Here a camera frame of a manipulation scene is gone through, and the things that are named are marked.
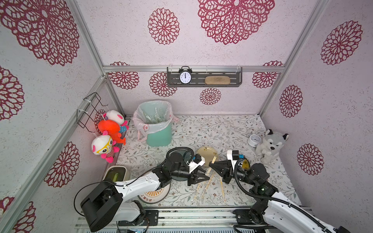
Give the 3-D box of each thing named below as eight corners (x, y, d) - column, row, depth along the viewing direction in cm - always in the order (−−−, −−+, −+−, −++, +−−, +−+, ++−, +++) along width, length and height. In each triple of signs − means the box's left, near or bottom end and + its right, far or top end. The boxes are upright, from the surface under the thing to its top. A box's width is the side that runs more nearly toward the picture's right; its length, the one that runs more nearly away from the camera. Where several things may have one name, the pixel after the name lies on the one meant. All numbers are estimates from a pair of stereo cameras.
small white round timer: (253, 147, 103) (255, 145, 100) (245, 141, 106) (246, 138, 103) (260, 141, 106) (262, 138, 103) (252, 135, 110) (254, 132, 107)
